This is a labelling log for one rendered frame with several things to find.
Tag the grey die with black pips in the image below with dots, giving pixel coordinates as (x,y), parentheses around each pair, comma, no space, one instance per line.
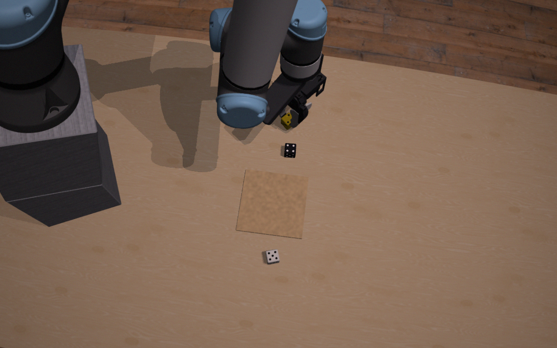
(272,256)

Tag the yellow die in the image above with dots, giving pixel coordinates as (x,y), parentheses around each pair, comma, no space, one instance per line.
(285,121)

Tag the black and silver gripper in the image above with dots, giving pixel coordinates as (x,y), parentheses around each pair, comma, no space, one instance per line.
(298,104)

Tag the brown square mat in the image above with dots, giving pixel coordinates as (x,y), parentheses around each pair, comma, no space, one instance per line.
(273,204)

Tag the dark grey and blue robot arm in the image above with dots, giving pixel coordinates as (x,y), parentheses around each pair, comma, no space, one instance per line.
(40,87)

